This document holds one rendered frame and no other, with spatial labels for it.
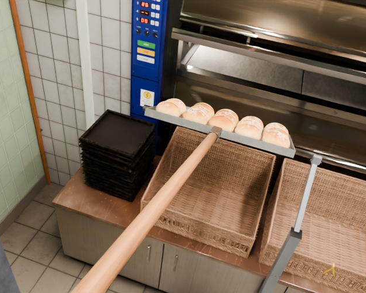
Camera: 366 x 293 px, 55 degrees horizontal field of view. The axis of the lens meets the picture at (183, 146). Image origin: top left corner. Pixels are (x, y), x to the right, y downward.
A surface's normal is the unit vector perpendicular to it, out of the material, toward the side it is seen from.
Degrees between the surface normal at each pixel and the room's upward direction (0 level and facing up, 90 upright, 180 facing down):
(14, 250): 0
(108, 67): 90
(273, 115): 70
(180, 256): 90
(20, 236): 0
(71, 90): 90
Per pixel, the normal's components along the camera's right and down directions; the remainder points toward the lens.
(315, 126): -0.25, 0.29
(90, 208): 0.11, -0.76
